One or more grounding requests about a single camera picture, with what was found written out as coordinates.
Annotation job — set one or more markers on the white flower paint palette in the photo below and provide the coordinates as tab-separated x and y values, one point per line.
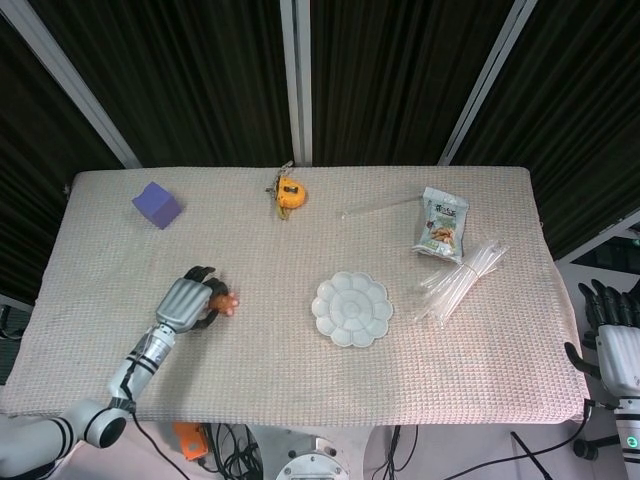
352	309

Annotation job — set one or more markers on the white frame post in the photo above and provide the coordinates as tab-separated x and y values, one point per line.
296	80
67	82
487	82

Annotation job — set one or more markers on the purple foam block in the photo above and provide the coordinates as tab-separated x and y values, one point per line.
157	204

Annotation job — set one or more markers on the orange black device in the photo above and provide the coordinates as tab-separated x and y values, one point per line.
190	440

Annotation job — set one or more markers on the beige waffle tablecloth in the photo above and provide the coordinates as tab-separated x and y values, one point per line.
320	280

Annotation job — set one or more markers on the snack packet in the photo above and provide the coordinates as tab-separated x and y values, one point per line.
441	223

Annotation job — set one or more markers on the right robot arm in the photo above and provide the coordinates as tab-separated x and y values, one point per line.
625	435

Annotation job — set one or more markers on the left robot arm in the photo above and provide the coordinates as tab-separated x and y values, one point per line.
100	390

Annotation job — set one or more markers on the single clear straw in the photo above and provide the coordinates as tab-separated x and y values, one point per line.
380	207

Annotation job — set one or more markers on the bundle of clear straws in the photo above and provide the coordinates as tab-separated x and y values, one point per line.
457	280

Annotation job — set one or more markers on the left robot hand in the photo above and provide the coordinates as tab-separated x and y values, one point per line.
187	302

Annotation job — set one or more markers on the orange pink toy turtle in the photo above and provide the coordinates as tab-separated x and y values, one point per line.
226	302

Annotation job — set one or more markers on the orange tape measure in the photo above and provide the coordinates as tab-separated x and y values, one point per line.
291	192

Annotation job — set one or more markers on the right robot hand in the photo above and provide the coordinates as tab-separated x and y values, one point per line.
612	340

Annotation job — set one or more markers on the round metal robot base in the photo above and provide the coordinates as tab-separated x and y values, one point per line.
313	460

